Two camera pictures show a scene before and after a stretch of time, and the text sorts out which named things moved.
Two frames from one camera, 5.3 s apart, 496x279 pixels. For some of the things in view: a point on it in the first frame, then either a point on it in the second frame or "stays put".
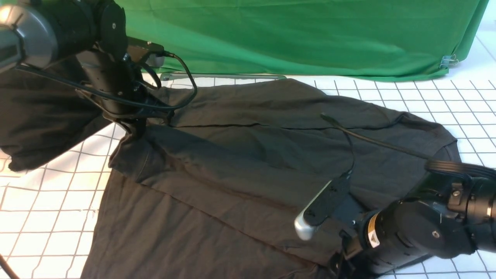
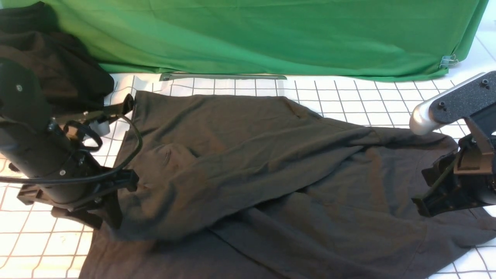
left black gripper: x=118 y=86 -> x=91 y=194
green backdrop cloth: x=385 y=38 stays put
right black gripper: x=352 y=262 -> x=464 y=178
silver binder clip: x=448 y=60 stays put
